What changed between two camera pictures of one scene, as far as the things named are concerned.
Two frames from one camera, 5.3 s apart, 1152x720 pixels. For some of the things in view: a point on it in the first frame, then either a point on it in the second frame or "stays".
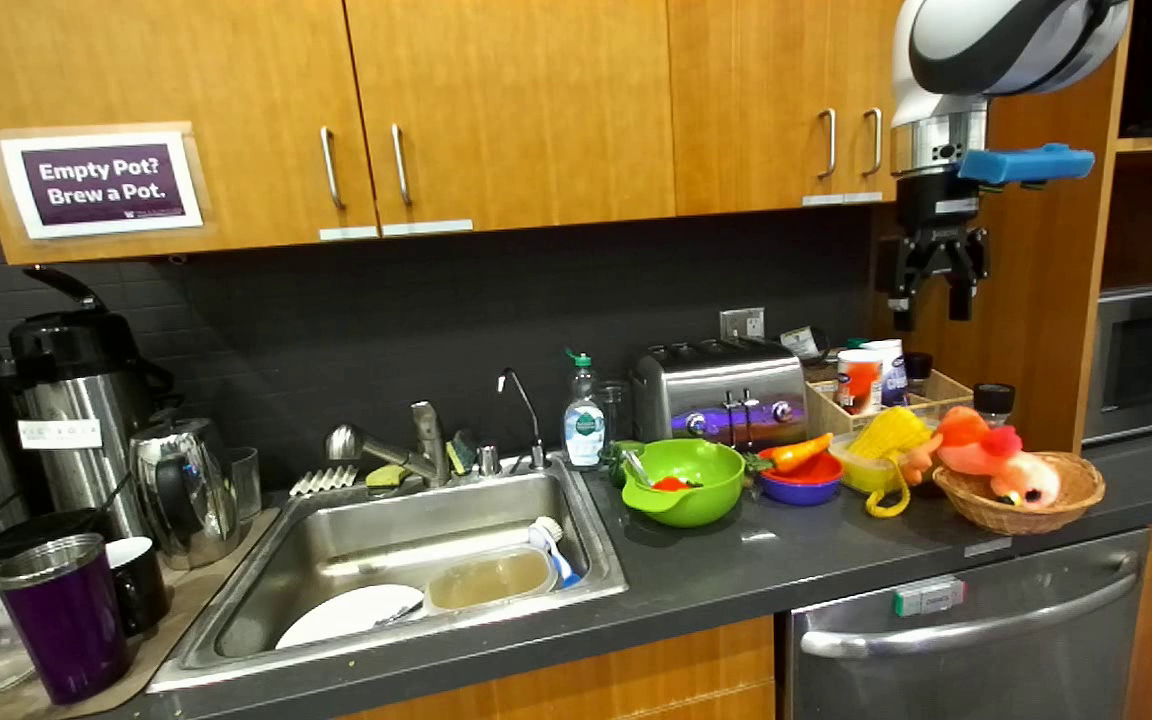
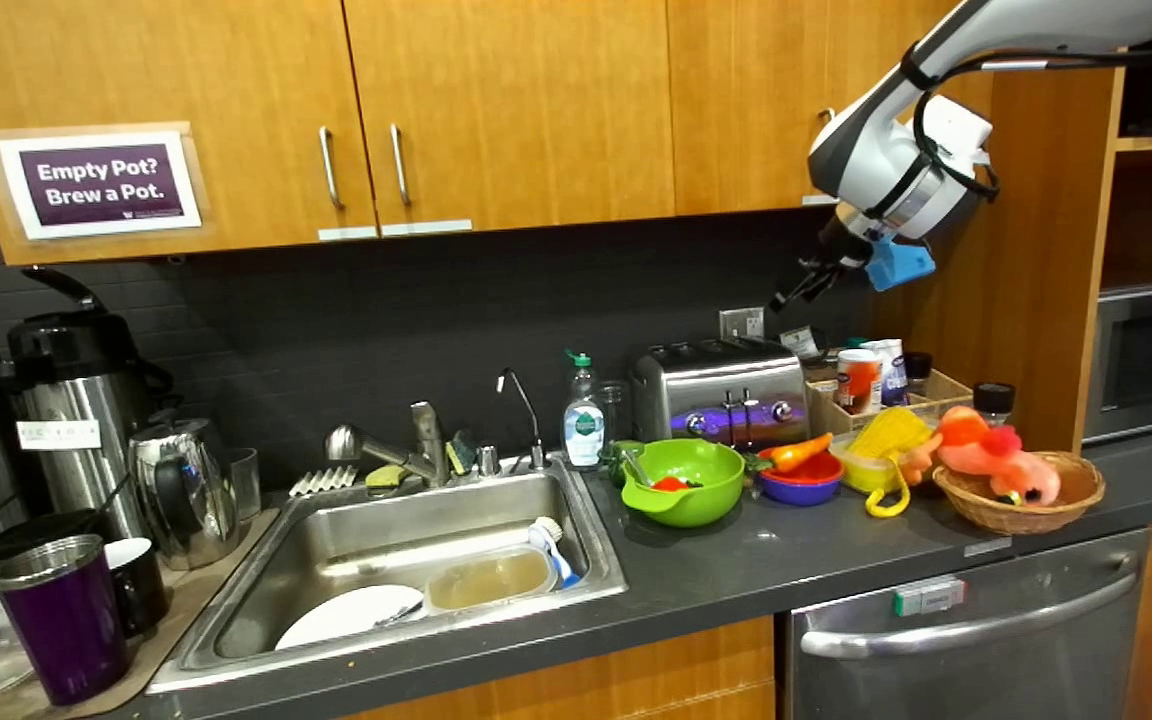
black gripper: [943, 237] to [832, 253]
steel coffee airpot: [75, 373] stays
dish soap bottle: [586, 424] stays
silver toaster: [720, 390] stays
